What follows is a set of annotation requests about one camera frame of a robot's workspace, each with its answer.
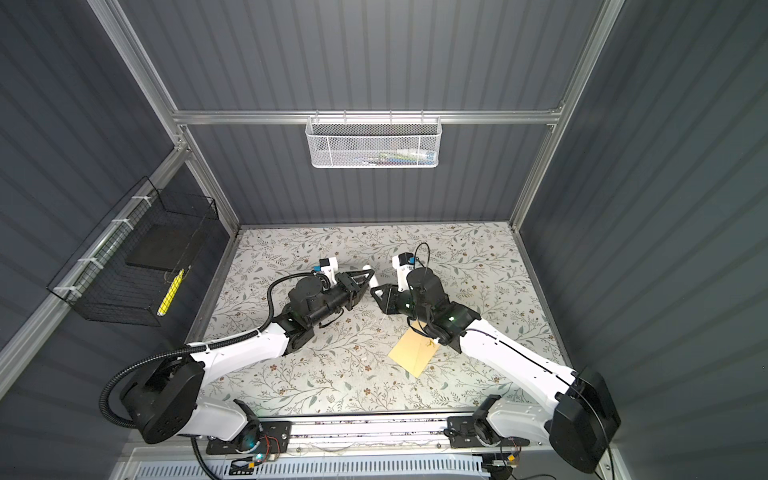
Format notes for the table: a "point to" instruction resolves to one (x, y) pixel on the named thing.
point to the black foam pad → (167, 246)
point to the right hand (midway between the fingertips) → (376, 294)
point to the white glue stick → (373, 281)
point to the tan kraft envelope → (415, 350)
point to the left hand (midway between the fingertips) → (375, 272)
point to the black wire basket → (130, 269)
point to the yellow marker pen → (170, 294)
